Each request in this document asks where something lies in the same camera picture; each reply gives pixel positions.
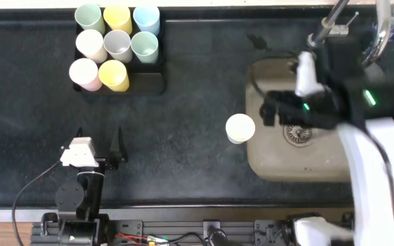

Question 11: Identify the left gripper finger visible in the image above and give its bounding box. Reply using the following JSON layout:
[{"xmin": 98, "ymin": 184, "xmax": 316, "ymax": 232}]
[
  {"xmin": 68, "ymin": 127, "xmax": 83, "ymax": 140},
  {"xmin": 109, "ymin": 126, "xmax": 129, "ymax": 164}
]

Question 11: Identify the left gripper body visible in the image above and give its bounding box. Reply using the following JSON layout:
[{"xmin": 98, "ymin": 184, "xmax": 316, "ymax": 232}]
[{"xmin": 93, "ymin": 156, "xmax": 118, "ymax": 171}]

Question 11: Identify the pink cup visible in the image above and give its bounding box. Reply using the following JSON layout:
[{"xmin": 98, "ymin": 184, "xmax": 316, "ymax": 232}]
[{"xmin": 68, "ymin": 57, "xmax": 103, "ymax": 92}]

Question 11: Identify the yellow cup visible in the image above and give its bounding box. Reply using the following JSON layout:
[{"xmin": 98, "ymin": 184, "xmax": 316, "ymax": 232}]
[
  {"xmin": 102, "ymin": 4, "xmax": 133, "ymax": 36},
  {"xmin": 97, "ymin": 59, "xmax": 131, "ymax": 93}
]

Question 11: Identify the black tray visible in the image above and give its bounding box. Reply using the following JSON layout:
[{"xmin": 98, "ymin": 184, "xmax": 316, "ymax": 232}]
[{"xmin": 72, "ymin": 5, "xmax": 166, "ymax": 97}]

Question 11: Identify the cream cup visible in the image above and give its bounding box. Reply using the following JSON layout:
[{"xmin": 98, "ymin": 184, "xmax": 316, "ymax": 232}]
[{"xmin": 75, "ymin": 29, "xmax": 109, "ymax": 64}]

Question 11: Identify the grey cup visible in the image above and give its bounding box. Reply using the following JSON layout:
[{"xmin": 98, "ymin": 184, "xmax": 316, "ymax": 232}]
[{"xmin": 103, "ymin": 29, "xmax": 134, "ymax": 64}]

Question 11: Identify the mint green cup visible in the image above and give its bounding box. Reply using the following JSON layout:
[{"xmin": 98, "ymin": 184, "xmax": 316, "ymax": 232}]
[
  {"xmin": 74, "ymin": 3, "xmax": 107, "ymax": 36},
  {"xmin": 130, "ymin": 31, "xmax": 160, "ymax": 65}
]

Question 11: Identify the white cup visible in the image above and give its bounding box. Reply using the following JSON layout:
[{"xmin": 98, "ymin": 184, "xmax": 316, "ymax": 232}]
[{"xmin": 224, "ymin": 113, "xmax": 257, "ymax": 146}]

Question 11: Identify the blue cup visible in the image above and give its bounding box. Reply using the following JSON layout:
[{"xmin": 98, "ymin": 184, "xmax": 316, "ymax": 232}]
[{"xmin": 132, "ymin": 5, "xmax": 161, "ymax": 37}]

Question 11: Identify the steel sink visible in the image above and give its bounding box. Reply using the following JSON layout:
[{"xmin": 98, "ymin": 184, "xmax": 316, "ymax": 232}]
[{"xmin": 245, "ymin": 57, "xmax": 356, "ymax": 183}]

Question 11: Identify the steel tap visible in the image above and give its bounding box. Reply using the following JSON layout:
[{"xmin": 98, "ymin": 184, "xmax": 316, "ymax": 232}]
[{"xmin": 305, "ymin": 0, "xmax": 394, "ymax": 68}]

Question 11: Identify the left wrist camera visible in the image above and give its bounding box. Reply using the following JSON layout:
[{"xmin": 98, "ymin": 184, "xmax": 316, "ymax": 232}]
[{"xmin": 59, "ymin": 136, "xmax": 100, "ymax": 169}]

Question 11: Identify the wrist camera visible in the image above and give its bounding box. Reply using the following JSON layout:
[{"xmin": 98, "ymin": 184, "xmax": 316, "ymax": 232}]
[
  {"xmin": 59, "ymin": 136, "xmax": 100, "ymax": 169},
  {"xmin": 293, "ymin": 51, "xmax": 325, "ymax": 98}
]

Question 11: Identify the mounting rail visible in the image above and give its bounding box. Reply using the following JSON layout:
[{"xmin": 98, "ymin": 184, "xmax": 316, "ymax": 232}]
[{"xmin": 29, "ymin": 214, "xmax": 355, "ymax": 246}]

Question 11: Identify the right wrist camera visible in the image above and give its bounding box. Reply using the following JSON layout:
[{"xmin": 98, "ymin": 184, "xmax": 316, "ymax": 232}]
[{"xmin": 293, "ymin": 51, "xmax": 325, "ymax": 98}]

